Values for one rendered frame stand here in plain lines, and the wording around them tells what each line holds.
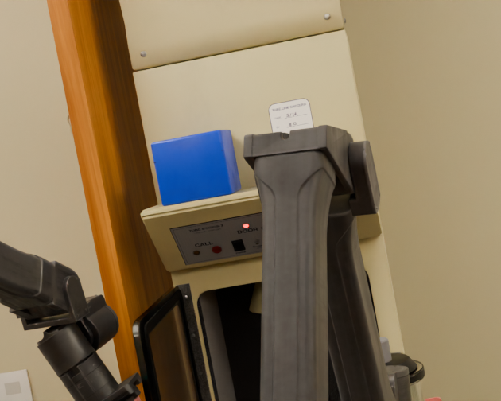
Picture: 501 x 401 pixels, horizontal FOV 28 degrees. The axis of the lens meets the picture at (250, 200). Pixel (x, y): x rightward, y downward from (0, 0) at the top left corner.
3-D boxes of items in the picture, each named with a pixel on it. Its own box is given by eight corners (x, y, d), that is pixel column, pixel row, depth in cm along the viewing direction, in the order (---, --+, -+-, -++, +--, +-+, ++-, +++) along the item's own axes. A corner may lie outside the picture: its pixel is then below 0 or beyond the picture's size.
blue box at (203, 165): (176, 201, 148) (165, 141, 147) (242, 189, 146) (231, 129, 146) (161, 207, 138) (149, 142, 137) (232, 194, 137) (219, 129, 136)
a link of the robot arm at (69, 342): (24, 344, 127) (54, 323, 125) (52, 325, 134) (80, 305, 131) (55, 389, 127) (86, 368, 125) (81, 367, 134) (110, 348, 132)
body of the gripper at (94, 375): (84, 424, 133) (52, 378, 133) (145, 382, 132) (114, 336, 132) (71, 439, 126) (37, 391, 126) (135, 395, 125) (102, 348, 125)
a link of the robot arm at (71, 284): (7, 291, 128) (64, 280, 124) (52, 264, 138) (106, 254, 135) (34, 378, 129) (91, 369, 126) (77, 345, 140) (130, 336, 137)
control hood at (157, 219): (168, 270, 149) (156, 204, 149) (383, 233, 145) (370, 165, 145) (151, 282, 138) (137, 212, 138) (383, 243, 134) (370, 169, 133)
